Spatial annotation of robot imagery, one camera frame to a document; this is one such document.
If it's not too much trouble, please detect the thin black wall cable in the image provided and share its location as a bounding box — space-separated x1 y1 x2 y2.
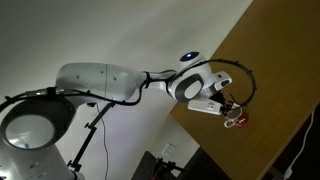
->
95 103 110 180

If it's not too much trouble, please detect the black box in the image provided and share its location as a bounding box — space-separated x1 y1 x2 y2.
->
130 150 161 180

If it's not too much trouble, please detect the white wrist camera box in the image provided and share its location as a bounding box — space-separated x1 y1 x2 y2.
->
212 71 234 92

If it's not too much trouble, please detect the white wall outlet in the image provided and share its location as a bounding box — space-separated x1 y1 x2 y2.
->
161 142 177 157

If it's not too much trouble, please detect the black clamp mount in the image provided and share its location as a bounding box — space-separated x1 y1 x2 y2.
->
151 157 187 178

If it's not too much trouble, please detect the black articulated camera stand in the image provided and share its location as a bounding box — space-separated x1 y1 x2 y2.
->
66 101 117 173

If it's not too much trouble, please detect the red and white mug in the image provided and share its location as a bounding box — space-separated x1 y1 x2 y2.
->
223 105 251 130

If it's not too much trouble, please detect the black arm cable harness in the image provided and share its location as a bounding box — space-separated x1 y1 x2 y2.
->
0 58 258 108

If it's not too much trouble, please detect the white power cable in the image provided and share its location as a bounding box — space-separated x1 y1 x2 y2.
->
282 105 318 178

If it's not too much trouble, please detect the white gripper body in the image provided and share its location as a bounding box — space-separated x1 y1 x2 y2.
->
187 98 224 117

